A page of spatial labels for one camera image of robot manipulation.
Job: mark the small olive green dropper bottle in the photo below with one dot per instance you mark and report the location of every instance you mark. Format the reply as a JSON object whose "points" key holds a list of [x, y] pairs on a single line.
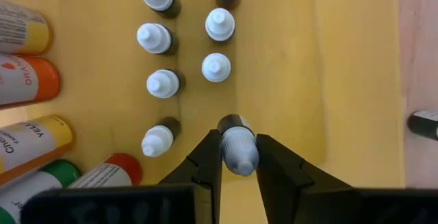
{"points": [[157, 140]]}

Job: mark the large green colouring bottle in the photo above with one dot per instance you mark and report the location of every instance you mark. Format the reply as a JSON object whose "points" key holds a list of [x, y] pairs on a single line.
{"points": [[37, 181]]}

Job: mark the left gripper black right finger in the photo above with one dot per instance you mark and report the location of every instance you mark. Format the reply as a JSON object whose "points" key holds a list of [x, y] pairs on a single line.
{"points": [[280, 176]]}

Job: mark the yellow translucent plastic bin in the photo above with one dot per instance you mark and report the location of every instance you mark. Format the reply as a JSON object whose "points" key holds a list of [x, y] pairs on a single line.
{"points": [[291, 63]]}

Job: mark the large dark red colouring bottle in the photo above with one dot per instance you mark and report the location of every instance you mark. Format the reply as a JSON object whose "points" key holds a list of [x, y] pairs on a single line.
{"points": [[113, 172]]}

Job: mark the small green-label dropper bottle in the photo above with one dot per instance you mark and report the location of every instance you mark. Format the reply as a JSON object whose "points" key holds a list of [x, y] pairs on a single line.
{"points": [[424, 124]]}

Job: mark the small dark blue dropper bottle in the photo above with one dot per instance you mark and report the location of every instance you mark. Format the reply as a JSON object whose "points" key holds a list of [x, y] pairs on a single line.
{"points": [[215, 67]]}

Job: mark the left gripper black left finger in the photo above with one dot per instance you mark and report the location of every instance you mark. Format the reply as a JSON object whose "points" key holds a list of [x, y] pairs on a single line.
{"points": [[205, 169]]}

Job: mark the large yellow colouring bottle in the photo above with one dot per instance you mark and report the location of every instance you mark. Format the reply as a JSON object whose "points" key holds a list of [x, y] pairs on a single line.
{"points": [[20, 28]]}

